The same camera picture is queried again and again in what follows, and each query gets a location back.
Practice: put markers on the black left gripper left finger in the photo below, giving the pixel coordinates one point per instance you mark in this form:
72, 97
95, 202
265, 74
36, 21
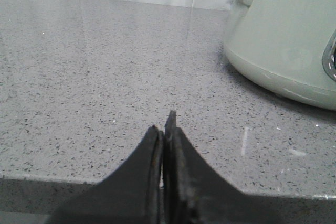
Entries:
131, 194

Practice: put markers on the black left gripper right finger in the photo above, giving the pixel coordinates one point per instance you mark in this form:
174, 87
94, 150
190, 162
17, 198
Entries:
195, 193

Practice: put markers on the pale green electric cooking pot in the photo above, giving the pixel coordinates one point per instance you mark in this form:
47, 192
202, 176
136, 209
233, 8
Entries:
285, 46

